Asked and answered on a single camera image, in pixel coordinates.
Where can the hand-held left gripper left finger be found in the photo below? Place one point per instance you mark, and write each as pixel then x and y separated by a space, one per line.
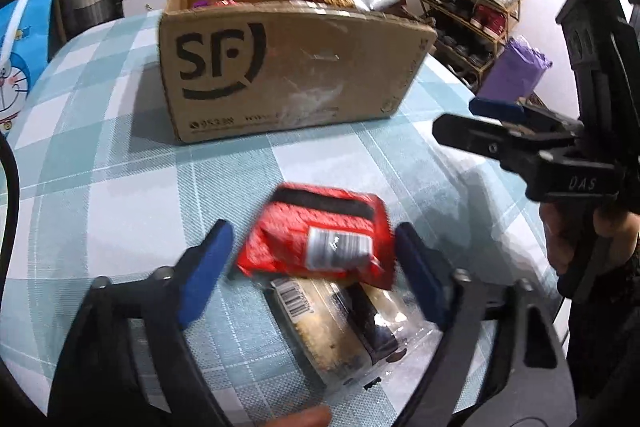
pixel 207 272

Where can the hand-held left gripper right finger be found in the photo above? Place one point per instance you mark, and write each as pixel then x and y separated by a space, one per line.
pixel 420 277

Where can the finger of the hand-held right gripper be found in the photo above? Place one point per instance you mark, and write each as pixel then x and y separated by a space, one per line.
pixel 465 132
pixel 495 108

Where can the red black-striped snack packet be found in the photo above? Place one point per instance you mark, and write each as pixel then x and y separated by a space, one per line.
pixel 300 227

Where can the clear pastry package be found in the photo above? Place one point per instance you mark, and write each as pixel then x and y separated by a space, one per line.
pixel 330 332

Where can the brown cardboard box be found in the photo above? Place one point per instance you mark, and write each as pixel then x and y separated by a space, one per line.
pixel 300 72

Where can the purple green snack packet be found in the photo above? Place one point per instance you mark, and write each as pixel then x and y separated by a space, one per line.
pixel 204 2

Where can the small red snack packet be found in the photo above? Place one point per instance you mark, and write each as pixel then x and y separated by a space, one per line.
pixel 227 2

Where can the person's right forearm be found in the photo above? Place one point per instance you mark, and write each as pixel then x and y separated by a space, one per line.
pixel 610 347

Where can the person's right hand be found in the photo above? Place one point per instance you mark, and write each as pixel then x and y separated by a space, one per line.
pixel 560 237

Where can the person's left hand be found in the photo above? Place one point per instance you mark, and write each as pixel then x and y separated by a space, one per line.
pixel 300 418

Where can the purple bag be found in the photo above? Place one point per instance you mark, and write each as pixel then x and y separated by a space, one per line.
pixel 515 67

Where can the wooden shoe rack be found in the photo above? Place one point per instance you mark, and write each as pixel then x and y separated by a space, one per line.
pixel 475 27

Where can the checked teal tablecloth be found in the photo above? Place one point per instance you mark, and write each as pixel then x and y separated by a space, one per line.
pixel 125 187

